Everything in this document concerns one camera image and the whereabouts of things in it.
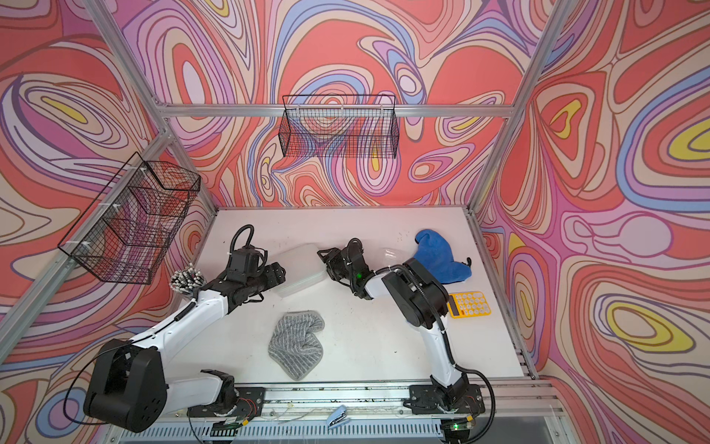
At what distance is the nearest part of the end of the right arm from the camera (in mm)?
782

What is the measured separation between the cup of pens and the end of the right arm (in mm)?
377

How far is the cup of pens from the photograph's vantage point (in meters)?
0.78
